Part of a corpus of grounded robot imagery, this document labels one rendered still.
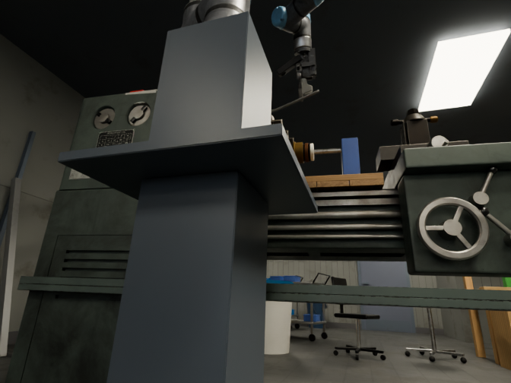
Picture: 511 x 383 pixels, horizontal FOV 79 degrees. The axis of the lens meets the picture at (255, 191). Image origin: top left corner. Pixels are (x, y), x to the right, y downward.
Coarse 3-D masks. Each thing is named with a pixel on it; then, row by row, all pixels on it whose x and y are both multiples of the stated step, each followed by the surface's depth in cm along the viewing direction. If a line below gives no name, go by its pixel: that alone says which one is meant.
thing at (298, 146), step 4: (296, 144) 121; (300, 144) 121; (304, 144) 122; (308, 144) 121; (296, 148) 120; (300, 148) 120; (304, 148) 120; (308, 148) 120; (296, 152) 120; (300, 152) 120; (304, 152) 120; (308, 152) 120; (296, 156) 120; (300, 156) 120; (304, 156) 121; (308, 156) 120; (300, 160) 121; (304, 160) 122; (308, 160) 122
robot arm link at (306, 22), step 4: (308, 16) 129; (304, 20) 127; (308, 20) 129; (304, 24) 127; (308, 24) 129; (300, 28) 127; (304, 28) 128; (308, 28) 129; (300, 32) 128; (304, 32) 128; (308, 32) 129; (296, 36) 130
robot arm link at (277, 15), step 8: (280, 8) 119; (288, 8) 119; (272, 16) 123; (280, 16) 120; (288, 16) 120; (296, 16) 119; (280, 24) 121; (288, 24) 122; (296, 24) 124; (288, 32) 128; (296, 32) 128
